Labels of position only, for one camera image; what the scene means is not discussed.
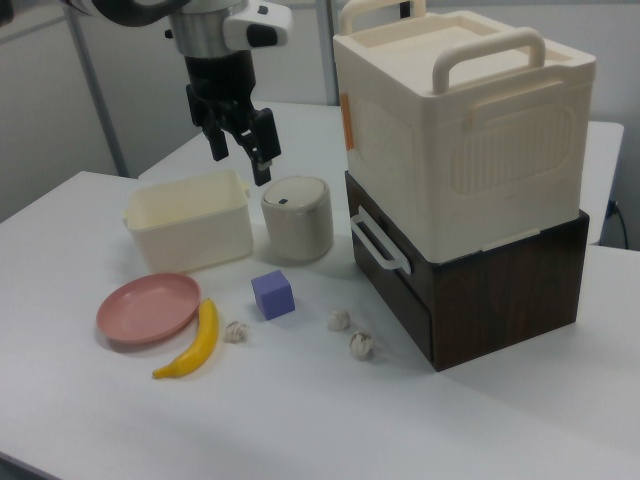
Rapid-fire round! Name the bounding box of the cream open plastic container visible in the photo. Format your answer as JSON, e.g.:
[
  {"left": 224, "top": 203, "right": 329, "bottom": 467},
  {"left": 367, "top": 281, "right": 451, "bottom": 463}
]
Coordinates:
[{"left": 122, "top": 168, "right": 255, "bottom": 274}]

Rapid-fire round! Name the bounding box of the purple cube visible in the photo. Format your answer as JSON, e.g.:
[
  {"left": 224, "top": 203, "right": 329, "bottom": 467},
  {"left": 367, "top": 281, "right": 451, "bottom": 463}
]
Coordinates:
[{"left": 250, "top": 269, "right": 297, "bottom": 323}]

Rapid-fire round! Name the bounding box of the grey metal pole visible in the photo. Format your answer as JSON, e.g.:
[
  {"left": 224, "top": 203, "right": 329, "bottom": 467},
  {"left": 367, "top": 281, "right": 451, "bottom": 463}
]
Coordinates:
[{"left": 67, "top": 12, "right": 129, "bottom": 178}]

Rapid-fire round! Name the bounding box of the large cream storage box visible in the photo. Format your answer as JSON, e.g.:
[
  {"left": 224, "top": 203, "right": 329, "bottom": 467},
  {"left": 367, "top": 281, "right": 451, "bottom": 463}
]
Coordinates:
[{"left": 332, "top": 0, "right": 599, "bottom": 264}]

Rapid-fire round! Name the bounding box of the orange sticker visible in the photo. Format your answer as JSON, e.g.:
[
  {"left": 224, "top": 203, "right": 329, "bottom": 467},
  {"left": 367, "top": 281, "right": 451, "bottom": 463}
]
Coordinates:
[{"left": 341, "top": 92, "right": 358, "bottom": 151}]

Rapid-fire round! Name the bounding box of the pink plate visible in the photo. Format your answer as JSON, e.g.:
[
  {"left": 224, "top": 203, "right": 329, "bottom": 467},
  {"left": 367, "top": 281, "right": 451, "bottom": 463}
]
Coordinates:
[{"left": 96, "top": 272, "right": 203, "bottom": 347}]

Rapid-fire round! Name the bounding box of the beige small lidded bin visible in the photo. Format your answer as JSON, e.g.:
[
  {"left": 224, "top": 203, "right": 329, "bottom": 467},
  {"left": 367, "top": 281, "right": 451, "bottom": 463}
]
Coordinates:
[{"left": 259, "top": 174, "right": 335, "bottom": 264}]

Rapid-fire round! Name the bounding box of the white drawer handle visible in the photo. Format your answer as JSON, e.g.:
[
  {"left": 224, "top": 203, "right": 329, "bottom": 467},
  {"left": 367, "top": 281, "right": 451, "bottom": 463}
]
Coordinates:
[{"left": 349, "top": 206, "right": 415, "bottom": 276}]

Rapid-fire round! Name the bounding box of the yellow banana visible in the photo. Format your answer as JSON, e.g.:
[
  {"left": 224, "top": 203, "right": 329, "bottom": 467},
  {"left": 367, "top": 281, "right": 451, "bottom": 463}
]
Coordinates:
[{"left": 152, "top": 297, "right": 222, "bottom": 380}]

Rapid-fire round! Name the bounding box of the black cable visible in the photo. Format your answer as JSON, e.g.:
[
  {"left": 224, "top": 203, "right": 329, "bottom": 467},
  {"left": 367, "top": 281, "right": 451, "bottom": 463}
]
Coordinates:
[{"left": 606, "top": 199, "right": 629, "bottom": 249}]

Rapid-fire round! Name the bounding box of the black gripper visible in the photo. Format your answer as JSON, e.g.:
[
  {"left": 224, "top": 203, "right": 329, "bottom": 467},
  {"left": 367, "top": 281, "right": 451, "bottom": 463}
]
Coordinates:
[{"left": 183, "top": 50, "right": 283, "bottom": 188}]

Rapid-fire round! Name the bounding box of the dark wooden drawer box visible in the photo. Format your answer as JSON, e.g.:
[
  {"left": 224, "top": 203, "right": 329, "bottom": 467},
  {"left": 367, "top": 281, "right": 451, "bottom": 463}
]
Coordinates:
[{"left": 344, "top": 169, "right": 592, "bottom": 373}]

